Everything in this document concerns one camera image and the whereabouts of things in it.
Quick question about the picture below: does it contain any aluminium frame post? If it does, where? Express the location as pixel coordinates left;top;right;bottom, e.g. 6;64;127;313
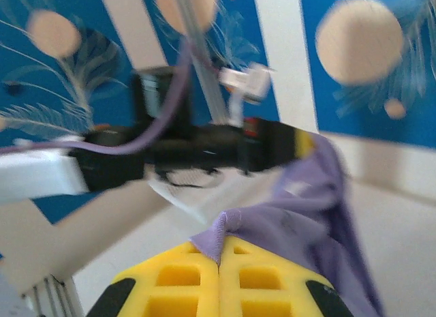
172;0;236;125

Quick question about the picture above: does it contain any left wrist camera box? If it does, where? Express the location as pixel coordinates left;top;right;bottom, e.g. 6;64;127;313
217;63;275;127

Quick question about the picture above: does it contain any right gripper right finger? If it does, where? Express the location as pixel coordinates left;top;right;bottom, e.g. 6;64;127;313
217;237;355;317

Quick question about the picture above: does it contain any purple t-shirt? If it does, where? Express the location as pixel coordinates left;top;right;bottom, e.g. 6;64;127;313
189;132;386;317

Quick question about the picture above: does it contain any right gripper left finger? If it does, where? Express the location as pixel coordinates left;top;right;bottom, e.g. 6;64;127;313
87;241;221;317

